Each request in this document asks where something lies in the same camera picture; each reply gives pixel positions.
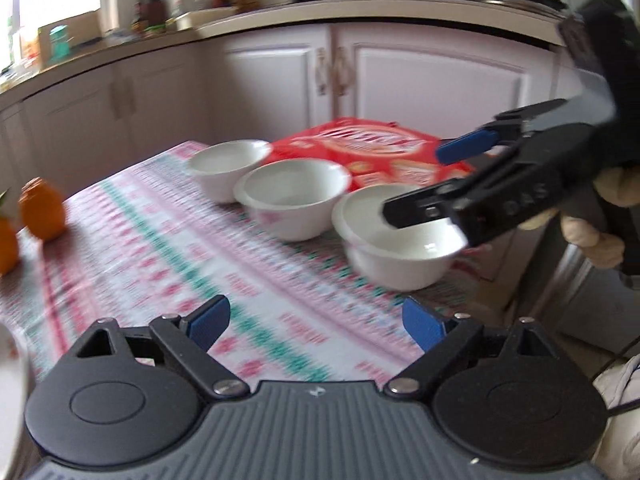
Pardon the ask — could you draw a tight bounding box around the knife block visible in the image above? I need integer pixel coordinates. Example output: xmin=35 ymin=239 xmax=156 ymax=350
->
xmin=135 ymin=0 xmax=169 ymax=27

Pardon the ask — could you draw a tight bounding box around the teal plastic bottle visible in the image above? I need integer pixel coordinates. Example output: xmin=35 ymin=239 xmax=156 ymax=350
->
xmin=49 ymin=26 xmax=71 ymax=62

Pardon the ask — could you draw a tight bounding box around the white floral plate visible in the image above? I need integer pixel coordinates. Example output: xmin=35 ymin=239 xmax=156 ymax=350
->
xmin=0 ymin=325 xmax=32 ymax=480

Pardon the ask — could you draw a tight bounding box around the white cloth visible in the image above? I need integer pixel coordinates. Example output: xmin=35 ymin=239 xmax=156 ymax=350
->
xmin=592 ymin=355 xmax=640 ymax=480

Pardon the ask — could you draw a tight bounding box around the kitchen countertop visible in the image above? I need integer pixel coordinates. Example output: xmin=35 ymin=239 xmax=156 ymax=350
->
xmin=0 ymin=0 xmax=572 ymax=107

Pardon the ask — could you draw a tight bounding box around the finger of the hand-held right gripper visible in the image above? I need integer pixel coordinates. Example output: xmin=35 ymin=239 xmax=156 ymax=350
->
xmin=382 ymin=180 xmax=473 ymax=231
xmin=436 ymin=99 xmax=572 ymax=166

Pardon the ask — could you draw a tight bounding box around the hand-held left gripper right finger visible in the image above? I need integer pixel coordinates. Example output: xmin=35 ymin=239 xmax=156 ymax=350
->
xmin=384 ymin=296 xmax=566 ymax=401

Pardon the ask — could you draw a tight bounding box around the orange with green leaf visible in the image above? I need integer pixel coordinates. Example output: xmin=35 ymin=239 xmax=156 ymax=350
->
xmin=0 ymin=187 xmax=21 ymax=276

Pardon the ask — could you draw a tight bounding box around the knobbed orange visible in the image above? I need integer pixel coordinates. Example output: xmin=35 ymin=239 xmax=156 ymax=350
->
xmin=19 ymin=177 xmax=67 ymax=241

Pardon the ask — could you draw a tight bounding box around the white ceramic bowl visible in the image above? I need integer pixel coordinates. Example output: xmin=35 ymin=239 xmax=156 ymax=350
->
xmin=233 ymin=158 xmax=352 ymax=242
xmin=187 ymin=140 xmax=272 ymax=204
xmin=332 ymin=185 xmax=468 ymax=292

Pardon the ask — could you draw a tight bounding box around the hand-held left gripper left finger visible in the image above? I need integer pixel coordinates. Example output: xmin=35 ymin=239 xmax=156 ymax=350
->
xmin=70 ymin=295 xmax=251 ymax=402

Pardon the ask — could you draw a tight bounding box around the cardboard sheet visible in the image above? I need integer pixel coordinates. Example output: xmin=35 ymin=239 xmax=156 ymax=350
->
xmin=37 ymin=10 xmax=102 ymax=68

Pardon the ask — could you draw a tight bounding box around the white rectangular container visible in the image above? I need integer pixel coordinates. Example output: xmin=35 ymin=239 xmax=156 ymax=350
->
xmin=175 ymin=7 xmax=239 ymax=31

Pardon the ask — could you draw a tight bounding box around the red printed gift box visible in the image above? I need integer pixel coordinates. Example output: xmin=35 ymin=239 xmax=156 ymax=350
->
xmin=262 ymin=116 xmax=478 ymax=195

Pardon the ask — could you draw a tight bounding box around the person's right hand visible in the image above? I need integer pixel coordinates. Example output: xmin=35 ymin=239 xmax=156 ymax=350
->
xmin=520 ymin=166 xmax=632 ymax=268

